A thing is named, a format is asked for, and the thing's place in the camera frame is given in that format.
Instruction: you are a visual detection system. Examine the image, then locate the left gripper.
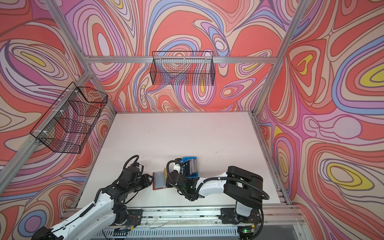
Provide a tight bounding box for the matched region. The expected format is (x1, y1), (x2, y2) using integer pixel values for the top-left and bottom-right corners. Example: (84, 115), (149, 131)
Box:
(127, 173), (156, 195)

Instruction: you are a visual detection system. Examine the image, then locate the gold credit card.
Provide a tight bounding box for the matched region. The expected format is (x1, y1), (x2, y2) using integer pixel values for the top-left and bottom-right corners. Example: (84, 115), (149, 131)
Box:
(164, 168), (168, 182)

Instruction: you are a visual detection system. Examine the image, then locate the red leather card holder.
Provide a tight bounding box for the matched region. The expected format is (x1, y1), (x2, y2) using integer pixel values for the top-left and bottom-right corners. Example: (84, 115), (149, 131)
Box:
(153, 171), (167, 190)

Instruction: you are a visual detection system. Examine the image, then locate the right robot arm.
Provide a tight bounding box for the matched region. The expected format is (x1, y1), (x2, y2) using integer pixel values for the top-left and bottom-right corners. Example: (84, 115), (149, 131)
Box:
(165, 159), (270, 226)

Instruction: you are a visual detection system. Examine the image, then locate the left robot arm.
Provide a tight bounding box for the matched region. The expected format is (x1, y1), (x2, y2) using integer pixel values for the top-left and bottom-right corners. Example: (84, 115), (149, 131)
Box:
(32, 155), (153, 240)

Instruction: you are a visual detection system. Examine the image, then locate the blue plastic card tray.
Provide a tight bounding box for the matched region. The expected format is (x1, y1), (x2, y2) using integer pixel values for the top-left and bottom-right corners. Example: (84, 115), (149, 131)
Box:
(181, 157), (199, 179)

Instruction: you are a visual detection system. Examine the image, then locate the dark credit card stack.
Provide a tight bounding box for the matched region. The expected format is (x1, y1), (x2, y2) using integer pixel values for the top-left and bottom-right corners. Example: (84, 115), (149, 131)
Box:
(184, 159), (199, 178)

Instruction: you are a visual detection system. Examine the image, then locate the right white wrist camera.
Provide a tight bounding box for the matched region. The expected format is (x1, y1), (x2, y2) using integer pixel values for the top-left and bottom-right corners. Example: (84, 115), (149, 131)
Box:
(173, 162), (184, 175)

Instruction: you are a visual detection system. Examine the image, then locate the black wire basket left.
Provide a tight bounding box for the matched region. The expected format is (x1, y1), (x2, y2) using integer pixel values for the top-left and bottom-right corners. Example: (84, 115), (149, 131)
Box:
(30, 82), (108, 154)

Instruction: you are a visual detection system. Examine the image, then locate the black wire basket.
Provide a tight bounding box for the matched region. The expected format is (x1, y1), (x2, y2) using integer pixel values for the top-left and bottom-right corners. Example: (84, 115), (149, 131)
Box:
(30, 82), (108, 154)
(150, 50), (216, 86)

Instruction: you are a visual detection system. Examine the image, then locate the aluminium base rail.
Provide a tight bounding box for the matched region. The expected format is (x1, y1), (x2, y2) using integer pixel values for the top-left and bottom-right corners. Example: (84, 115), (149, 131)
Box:
(80, 205), (313, 240)

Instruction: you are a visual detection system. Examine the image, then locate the black wire basket back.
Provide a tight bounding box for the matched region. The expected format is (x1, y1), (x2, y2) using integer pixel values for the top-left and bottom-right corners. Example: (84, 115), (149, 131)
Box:
(150, 50), (216, 86)

